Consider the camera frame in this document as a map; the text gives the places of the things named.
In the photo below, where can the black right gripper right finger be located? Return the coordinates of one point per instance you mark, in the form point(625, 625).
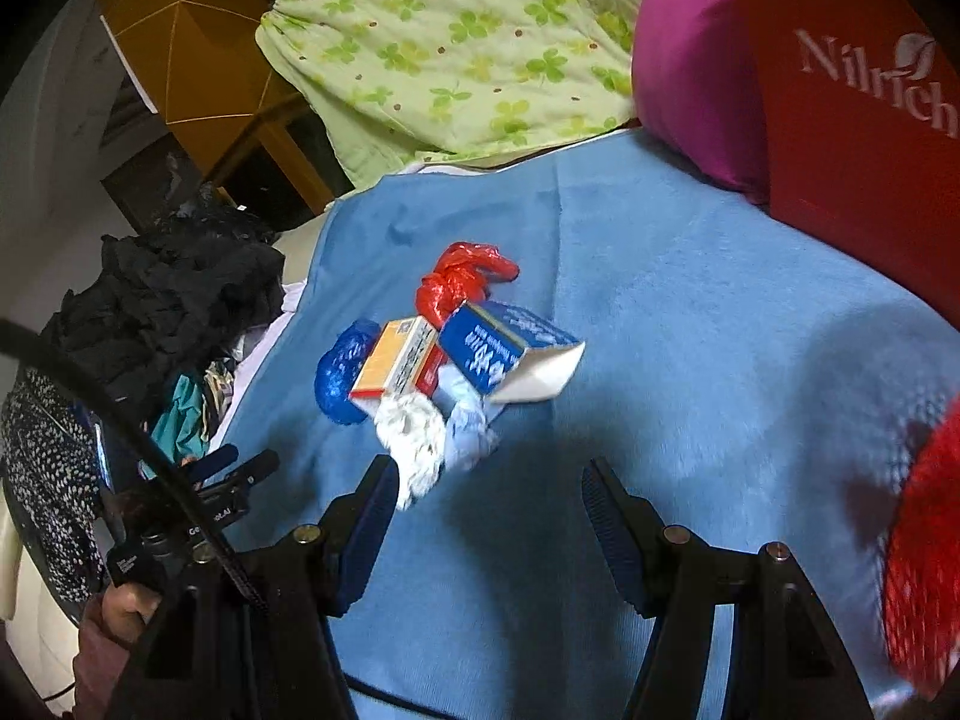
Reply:
point(665, 574)

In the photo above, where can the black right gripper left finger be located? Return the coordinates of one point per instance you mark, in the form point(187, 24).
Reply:
point(325, 568)

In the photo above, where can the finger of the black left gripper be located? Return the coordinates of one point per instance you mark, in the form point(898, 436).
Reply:
point(197, 470)
point(233, 490)

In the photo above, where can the blue plastic bag ball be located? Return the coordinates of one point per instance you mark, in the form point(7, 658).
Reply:
point(338, 370)

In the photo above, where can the white tissue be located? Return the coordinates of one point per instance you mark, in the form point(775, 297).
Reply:
point(412, 430)

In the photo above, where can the light blue cloth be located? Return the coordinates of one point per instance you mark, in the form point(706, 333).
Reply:
point(467, 420)

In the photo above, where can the orange white carton box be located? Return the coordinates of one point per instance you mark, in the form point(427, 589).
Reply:
point(405, 357)

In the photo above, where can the blue white medicine box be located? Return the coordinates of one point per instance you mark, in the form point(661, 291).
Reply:
point(509, 354)

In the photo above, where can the left hand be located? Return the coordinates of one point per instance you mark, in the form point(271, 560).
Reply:
point(127, 610)

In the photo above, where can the teal garment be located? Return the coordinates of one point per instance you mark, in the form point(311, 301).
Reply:
point(181, 431)

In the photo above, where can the black clothes pile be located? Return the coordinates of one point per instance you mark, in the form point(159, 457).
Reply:
point(170, 301)

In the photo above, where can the blue fleece blanket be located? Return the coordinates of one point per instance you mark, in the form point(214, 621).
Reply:
point(751, 382)

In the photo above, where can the red plastic mesh basket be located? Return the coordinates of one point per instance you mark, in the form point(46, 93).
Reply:
point(920, 591)

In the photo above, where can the red crumpled plastic bag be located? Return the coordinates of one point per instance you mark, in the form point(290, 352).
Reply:
point(462, 274)

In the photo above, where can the brown wooden cabinet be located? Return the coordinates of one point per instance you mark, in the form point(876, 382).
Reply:
point(198, 63)

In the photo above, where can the green clover quilt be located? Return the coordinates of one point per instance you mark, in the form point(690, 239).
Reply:
point(471, 82)

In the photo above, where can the magenta pillow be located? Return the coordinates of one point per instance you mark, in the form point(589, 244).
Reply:
point(696, 89)

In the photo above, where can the red Nilrich paper bag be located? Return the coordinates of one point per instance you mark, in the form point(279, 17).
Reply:
point(861, 109)

